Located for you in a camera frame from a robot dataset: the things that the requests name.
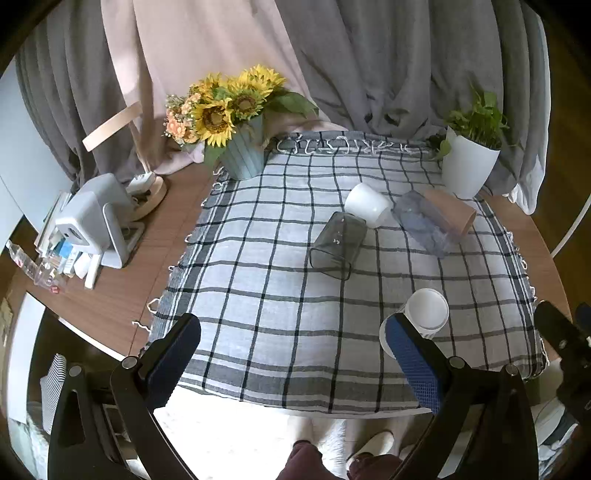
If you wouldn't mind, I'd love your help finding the checkered paper cup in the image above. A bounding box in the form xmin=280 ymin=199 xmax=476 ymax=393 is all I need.
xmin=398 ymin=288 xmax=450 ymax=339

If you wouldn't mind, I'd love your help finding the pink plastic cup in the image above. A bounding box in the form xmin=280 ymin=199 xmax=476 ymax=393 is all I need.
xmin=424 ymin=188 xmax=476 ymax=237

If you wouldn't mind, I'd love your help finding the clear blue plastic cup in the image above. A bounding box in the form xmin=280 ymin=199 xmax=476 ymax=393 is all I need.
xmin=393 ymin=191 xmax=462 ymax=258

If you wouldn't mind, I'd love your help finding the white ceramic cup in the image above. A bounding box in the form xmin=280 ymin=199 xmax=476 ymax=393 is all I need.
xmin=345 ymin=183 xmax=394 ymax=229

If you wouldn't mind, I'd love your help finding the grey star cushion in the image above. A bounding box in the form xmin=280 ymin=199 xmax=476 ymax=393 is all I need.
xmin=40 ymin=353 xmax=67 ymax=434

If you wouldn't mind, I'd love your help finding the white floor lamp pole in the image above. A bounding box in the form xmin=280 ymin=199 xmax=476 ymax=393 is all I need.
xmin=551 ymin=194 xmax=591 ymax=258

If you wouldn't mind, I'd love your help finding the white slipper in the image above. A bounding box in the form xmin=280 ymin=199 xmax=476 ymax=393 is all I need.
xmin=346 ymin=430 xmax=396 ymax=467

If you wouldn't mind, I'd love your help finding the crumpled plastic bottle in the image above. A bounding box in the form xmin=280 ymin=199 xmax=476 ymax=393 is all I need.
xmin=6 ymin=240 xmax=63 ymax=294

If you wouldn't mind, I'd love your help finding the stack of books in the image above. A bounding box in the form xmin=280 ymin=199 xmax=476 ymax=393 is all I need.
xmin=33 ymin=192 xmax=101 ymax=294

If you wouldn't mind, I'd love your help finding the white plant pot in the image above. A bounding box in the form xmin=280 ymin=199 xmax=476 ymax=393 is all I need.
xmin=442 ymin=127 xmax=500 ymax=199

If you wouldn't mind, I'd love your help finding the grey glass tumbler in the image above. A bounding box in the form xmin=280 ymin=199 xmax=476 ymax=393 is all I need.
xmin=308 ymin=212 xmax=368 ymax=281

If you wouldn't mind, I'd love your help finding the wooden base desk lamp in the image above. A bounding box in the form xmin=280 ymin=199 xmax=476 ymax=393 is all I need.
xmin=81 ymin=101 xmax=168 ymax=222

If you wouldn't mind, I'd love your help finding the green potted plant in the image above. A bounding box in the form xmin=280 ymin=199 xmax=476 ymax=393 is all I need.
xmin=427 ymin=83 xmax=525 ymax=160

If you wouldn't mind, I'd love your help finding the light blue ribbed vase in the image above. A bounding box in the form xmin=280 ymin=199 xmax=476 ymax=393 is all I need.
xmin=219 ymin=115 xmax=266 ymax=181

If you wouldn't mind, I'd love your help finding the sunflower bouquet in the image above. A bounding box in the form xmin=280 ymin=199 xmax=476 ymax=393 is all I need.
xmin=163 ymin=64 xmax=318 ymax=166

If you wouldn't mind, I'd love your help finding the grey curtain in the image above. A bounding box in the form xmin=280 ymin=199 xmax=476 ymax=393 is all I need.
xmin=15 ymin=1 xmax=551 ymax=213

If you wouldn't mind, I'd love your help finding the pink curtain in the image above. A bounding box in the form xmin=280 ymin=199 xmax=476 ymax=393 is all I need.
xmin=100 ymin=0 xmax=346 ymax=177

